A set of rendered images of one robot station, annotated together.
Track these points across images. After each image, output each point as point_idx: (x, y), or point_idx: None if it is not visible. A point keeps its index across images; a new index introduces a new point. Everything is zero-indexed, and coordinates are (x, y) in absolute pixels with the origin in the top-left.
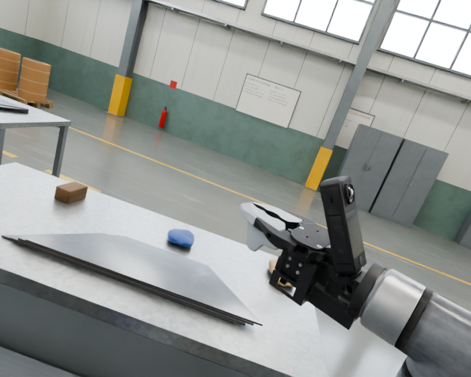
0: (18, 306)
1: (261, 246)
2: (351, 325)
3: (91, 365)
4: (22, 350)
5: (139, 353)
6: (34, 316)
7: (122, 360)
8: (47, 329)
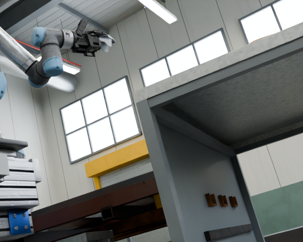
0: (207, 148)
1: (102, 49)
2: (72, 51)
3: (199, 162)
4: (213, 172)
5: (186, 139)
6: (205, 149)
7: (191, 149)
8: (204, 152)
